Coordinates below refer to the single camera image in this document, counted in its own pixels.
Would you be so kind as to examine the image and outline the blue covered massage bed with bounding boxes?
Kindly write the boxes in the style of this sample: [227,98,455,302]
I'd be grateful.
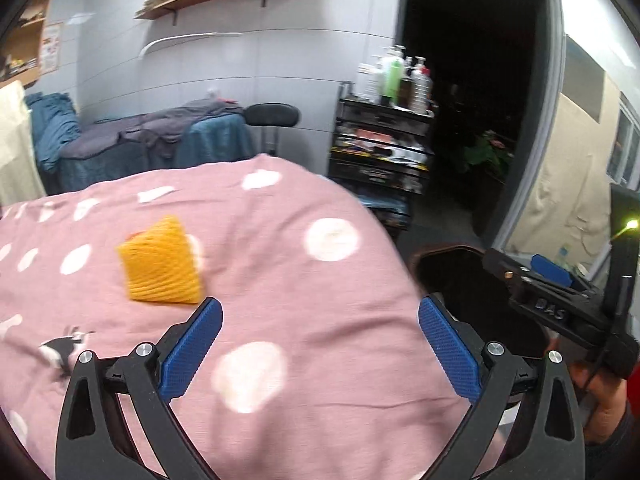
[37,104,259,194]

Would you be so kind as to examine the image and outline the black stool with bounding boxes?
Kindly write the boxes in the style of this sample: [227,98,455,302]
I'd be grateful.
[243,102,301,157]

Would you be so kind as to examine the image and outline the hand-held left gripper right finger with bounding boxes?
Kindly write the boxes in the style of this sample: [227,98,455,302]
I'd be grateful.
[417,292,586,480]

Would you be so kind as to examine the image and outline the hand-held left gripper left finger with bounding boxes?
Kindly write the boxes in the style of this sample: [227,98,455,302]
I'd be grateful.
[55,296,224,480]

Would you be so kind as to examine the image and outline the wooden cubby shelf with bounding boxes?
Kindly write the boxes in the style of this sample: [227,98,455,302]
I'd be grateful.
[0,0,62,89]

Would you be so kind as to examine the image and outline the white pump bottle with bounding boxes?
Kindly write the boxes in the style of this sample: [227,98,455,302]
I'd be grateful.
[357,62,381,104]

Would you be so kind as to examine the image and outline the grey blanket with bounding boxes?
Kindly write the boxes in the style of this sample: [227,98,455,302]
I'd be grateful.
[59,98,246,161]

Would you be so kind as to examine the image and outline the person's right hand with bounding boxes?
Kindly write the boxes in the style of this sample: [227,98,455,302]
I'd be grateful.
[569,361,629,447]

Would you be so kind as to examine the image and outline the blue cloth pile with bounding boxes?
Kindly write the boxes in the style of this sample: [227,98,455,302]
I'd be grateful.
[24,92,81,172]

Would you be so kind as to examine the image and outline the orange foam fruit net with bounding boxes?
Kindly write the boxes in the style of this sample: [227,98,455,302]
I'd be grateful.
[115,214,207,306]

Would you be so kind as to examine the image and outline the dark brown bottle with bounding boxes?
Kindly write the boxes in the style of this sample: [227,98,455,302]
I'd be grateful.
[398,57,415,109]

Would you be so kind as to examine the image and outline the green pump bottle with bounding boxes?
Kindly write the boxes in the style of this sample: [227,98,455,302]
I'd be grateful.
[379,45,406,106]

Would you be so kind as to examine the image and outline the person's right forearm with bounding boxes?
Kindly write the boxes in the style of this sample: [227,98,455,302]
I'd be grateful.
[582,365,640,480]

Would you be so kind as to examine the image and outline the potted plant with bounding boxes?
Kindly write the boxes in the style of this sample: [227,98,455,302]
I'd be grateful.
[462,129,516,182]

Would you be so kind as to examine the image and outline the dark trash bin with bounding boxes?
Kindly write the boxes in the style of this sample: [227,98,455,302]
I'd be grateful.
[409,243,552,362]

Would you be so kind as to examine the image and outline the black mesh cart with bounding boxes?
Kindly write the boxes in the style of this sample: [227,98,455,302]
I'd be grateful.
[327,80,439,197]

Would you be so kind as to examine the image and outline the clear pump bottle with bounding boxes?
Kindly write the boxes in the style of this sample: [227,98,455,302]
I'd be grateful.
[409,55,434,114]

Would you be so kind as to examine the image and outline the cream cloth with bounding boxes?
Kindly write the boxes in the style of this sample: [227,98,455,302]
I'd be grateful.
[0,79,47,206]

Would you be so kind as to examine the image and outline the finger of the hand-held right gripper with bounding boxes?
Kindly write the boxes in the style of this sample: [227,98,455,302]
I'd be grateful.
[482,248,537,292]
[530,254,587,292]

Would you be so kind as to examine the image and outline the pink polka dot blanket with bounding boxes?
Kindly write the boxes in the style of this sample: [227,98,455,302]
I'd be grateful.
[0,153,507,480]

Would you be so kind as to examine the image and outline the blue paper pile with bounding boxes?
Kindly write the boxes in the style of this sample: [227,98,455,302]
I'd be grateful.
[359,194,412,227]

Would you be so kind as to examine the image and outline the beige curtain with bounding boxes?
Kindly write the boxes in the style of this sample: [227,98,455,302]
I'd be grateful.
[514,91,622,263]

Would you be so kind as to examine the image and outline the red bordered wall poster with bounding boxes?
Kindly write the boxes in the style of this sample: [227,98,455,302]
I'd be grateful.
[38,22,65,74]

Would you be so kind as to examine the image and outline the white curved pipe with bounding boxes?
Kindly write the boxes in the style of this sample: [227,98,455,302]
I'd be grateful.
[138,31,244,59]

